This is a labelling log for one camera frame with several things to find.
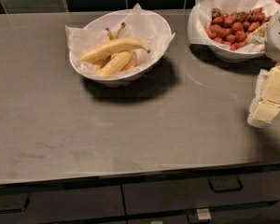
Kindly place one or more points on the black drawer handle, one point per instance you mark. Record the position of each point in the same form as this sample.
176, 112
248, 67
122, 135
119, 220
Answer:
225, 184
13, 203

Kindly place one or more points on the left black drawer handle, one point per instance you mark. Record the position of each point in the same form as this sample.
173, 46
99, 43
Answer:
13, 203

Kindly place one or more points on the white paper liner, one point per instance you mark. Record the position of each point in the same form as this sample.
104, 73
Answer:
149, 26

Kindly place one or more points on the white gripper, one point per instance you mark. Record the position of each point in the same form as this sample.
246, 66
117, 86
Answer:
278, 39

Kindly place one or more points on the white bowl with bananas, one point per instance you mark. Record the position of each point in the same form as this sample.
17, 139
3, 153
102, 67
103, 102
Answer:
119, 47

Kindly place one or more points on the orange fruit under bananas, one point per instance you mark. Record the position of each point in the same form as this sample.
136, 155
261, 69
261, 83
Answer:
131, 64

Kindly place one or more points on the dark drawer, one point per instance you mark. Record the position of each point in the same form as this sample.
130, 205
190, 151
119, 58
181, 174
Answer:
69, 204
192, 193

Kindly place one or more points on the right black drawer handle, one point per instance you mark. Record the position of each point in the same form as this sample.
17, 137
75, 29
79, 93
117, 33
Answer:
225, 184

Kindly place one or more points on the pile of red strawberries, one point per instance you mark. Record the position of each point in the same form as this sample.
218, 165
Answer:
233, 29

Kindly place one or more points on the white paper under strawberries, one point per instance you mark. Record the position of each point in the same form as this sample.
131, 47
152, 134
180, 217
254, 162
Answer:
200, 16

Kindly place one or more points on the white bowl with strawberries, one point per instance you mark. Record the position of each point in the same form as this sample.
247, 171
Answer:
237, 58

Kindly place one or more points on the left dark drawer front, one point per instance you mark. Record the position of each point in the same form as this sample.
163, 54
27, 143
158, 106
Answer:
69, 204

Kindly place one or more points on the right dark drawer front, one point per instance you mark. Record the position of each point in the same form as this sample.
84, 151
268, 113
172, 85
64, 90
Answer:
192, 193

